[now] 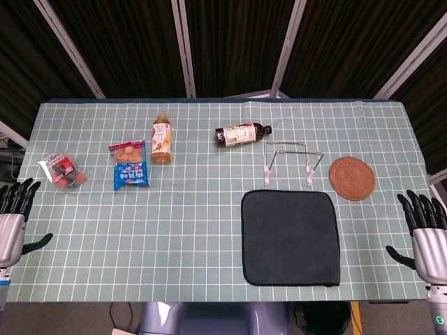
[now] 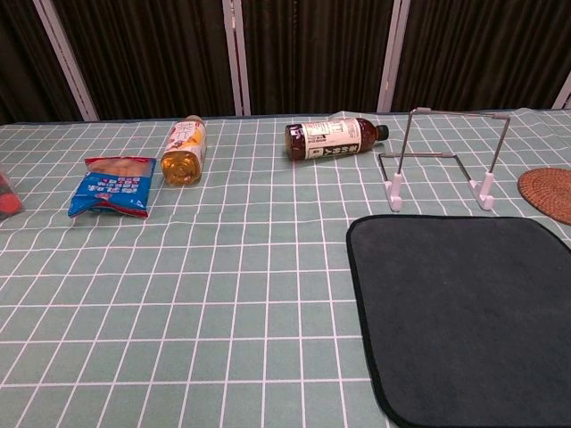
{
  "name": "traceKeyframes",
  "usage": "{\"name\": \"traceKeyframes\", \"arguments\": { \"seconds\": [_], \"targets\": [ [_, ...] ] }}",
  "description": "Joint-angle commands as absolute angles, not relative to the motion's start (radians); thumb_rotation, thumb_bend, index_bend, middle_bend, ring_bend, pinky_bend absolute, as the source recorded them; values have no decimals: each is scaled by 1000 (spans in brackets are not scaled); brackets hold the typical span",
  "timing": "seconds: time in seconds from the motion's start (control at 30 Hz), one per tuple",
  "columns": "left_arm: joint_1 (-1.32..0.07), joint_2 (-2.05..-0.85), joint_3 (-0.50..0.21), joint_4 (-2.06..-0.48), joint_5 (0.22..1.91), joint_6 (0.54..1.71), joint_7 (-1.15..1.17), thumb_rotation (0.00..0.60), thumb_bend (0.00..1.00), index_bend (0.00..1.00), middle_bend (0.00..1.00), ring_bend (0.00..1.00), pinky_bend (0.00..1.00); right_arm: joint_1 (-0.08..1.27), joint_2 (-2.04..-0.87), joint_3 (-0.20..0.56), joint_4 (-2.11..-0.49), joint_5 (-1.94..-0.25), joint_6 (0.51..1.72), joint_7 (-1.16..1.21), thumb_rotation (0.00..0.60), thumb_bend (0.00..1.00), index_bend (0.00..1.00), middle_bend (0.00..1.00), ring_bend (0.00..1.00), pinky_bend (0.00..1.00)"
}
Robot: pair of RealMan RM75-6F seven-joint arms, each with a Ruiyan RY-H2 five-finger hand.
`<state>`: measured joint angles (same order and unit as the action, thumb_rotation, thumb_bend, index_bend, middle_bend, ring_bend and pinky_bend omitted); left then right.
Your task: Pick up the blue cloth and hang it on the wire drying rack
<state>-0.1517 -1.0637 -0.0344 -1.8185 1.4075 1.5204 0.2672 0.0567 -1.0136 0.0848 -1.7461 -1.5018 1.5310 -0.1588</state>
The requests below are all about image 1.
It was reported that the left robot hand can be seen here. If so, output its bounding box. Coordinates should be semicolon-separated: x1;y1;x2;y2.
0;177;54;269

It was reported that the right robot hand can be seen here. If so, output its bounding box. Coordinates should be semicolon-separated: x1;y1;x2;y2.
385;189;447;284

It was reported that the dark blue cloth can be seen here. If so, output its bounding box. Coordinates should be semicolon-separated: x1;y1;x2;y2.
240;189;342;288

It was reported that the clear bag of red items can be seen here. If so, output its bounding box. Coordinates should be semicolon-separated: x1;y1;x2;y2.
37;149;88;193

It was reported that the round woven brown coaster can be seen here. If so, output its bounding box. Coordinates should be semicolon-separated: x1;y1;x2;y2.
328;156;376;202

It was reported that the blue snack bag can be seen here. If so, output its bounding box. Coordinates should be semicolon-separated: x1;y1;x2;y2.
108;140;151;192

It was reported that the black pleated curtain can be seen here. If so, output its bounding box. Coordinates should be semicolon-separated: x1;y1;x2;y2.
393;33;447;175
0;0;96;140
48;0;189;99
184;0;297;98
281;0;447;99

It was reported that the yellow tea bottle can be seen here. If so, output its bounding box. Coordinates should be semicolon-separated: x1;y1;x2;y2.
150;112;174;165

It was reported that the green checkered tablecloth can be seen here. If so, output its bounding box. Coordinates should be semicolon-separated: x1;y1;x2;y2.
5;98;441;303

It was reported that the dark tea bottle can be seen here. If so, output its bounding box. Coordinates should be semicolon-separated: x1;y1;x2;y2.
214;121;272;149

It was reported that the lavender robot torso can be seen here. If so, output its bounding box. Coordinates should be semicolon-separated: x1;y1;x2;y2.
139;301;291;335

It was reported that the white metal frame post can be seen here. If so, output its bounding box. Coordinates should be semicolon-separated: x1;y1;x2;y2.
34;0;106;100
170;0;198;99
427;172;447;210
0;120;29;149
372;13;447;100
269;0;309;99

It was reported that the yellow strap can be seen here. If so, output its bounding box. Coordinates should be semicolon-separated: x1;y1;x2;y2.
350;301;361;335

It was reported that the metal wire rack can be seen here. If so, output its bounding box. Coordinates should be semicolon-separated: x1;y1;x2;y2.
262;140;325;188

